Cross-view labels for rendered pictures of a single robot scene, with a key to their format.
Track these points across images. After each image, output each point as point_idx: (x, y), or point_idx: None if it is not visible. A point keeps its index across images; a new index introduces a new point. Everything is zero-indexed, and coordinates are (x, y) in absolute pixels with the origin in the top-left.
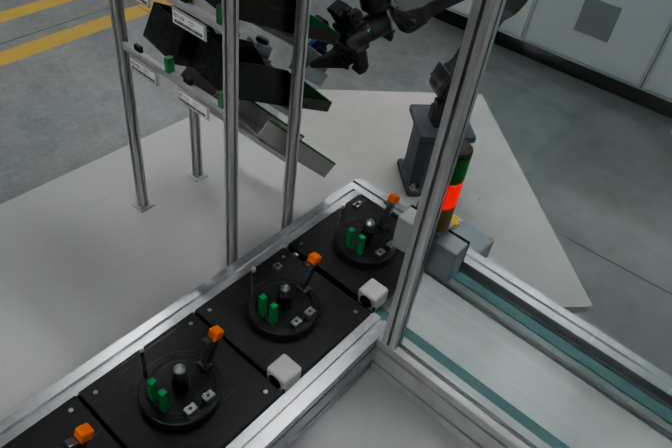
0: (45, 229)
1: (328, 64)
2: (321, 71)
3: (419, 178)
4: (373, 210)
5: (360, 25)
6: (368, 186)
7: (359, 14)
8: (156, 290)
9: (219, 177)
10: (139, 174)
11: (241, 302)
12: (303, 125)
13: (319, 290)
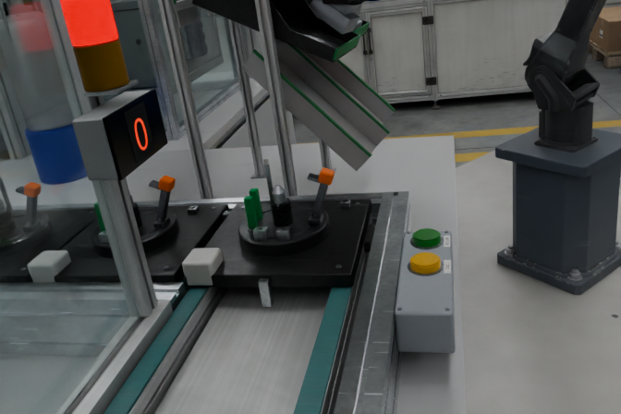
0: (193, 167)
1: None
2: (340, 12)
3: (515, 236)
4: (355, 214)
5: None
6: (401, 200)
7: None
8: None
9: (340, 178)
10: (249, 135)
11: None
12: (493, 169)
13: (182, 239)
